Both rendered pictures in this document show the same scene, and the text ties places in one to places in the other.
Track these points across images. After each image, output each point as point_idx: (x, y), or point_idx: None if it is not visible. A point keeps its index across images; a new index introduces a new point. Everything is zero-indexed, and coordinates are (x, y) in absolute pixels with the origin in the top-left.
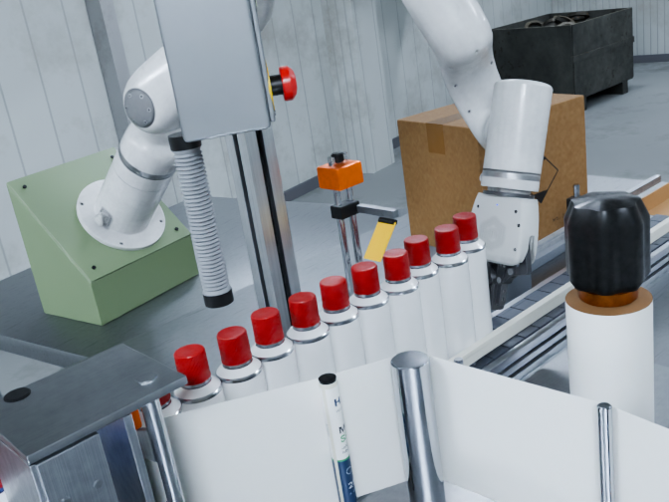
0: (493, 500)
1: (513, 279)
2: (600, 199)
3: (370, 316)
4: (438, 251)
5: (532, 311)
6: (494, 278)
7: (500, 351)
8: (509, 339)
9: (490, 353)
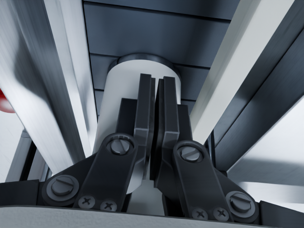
0: (274, 201)
1: (220, 174)
2: None
3: None
4: None
5: (269, 40)
6: (141, 178)
7: (202, 82)
8: (200, 41)
9: (186, 91)
